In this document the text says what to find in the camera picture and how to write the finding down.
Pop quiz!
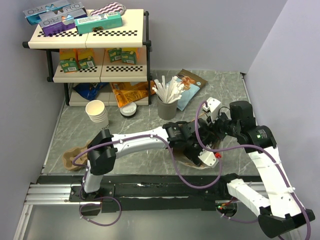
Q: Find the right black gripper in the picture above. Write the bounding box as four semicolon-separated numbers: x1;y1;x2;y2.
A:
206;109;240;141

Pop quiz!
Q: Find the brown paper takeout bag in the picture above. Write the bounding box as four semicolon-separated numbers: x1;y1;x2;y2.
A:
174;112;226;170

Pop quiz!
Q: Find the stack of white cup lids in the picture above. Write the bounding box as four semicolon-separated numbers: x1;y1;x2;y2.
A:
119;102;137;118

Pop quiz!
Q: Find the stack of white paper cups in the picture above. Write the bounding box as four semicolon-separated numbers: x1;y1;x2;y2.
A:
85;100;109;129

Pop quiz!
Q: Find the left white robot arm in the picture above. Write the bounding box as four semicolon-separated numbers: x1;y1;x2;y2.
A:
81;121;218;201

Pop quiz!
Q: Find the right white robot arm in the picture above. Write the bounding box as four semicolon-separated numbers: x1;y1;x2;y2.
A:
208;99;315;240

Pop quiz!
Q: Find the grey straw holder cup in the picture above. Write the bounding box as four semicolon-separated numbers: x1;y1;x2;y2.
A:
157;97;178;121

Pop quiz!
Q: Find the light blue nut bag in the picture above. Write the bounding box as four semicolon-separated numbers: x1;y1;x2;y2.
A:
176;69;208;111

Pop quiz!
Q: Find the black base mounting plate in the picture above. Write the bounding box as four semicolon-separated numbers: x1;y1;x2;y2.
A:
68;175;266;214

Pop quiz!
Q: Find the orange snack bag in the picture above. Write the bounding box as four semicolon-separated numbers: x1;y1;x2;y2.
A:
110;81;156;108

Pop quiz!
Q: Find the green orange box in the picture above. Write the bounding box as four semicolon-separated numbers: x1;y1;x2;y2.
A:
120;47;139;65
105;48;122;63
59;48;79;73
76;48;96;69

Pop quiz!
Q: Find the cream checkered shelf rack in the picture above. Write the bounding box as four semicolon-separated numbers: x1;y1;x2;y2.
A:
22;9;152;106

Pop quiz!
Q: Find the dark blue snack bag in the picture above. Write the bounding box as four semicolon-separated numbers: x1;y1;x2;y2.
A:
72;82;108;101

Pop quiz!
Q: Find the brown cardboard cup carrier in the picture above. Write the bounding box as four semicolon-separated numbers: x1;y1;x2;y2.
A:
61;139;92;172

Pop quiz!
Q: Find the green orange box far left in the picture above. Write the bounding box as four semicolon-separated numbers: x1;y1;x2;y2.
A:
59;48;79;73

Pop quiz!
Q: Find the purple white wavy pouch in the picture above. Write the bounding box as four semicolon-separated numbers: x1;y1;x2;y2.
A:
90;2;126;16

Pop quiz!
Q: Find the teal carton box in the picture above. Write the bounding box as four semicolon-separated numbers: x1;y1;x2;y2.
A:
74;12;123;34

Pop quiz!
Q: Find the purple O-R-O box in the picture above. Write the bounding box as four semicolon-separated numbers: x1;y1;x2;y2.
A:
39;9;87;37

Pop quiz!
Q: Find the blue O-R-O box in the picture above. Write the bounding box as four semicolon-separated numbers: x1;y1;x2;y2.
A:
23;0;86;25

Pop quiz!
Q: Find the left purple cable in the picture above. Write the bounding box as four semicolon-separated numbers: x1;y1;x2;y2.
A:
72;134;224;228

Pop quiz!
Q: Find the purple cable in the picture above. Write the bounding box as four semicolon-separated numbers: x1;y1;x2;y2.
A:
72;134;224;228
194;100;312;240

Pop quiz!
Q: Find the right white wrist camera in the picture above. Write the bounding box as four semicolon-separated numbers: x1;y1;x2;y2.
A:
202;97;222;122

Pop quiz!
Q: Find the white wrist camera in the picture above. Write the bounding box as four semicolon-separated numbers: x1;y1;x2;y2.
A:
202;97;222;122
198;150;219;168

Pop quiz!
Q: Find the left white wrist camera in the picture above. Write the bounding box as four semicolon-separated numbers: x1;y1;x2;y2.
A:
198;150;219;168

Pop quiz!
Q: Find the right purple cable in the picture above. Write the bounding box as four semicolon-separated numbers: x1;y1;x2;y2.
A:
194;100;312;240

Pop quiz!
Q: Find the aluminium rail frame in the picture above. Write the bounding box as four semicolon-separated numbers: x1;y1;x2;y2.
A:
12;162;301;240

